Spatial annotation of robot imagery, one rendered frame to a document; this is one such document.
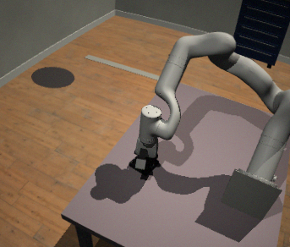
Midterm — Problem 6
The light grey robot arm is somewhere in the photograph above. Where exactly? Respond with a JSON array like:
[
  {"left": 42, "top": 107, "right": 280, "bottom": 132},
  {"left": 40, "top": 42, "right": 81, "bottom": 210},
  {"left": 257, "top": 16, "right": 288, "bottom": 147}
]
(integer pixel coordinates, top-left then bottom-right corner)
[{"left": 139, "top": 32, "right": 290, "bottom": 187}]

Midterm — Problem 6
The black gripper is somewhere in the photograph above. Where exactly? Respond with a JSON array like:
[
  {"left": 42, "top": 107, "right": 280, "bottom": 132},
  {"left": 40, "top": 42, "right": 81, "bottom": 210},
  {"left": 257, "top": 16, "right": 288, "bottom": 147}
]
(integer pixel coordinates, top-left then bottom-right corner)
[{"left": 134, "top": 137, "right": 158, "bottom": 167}]

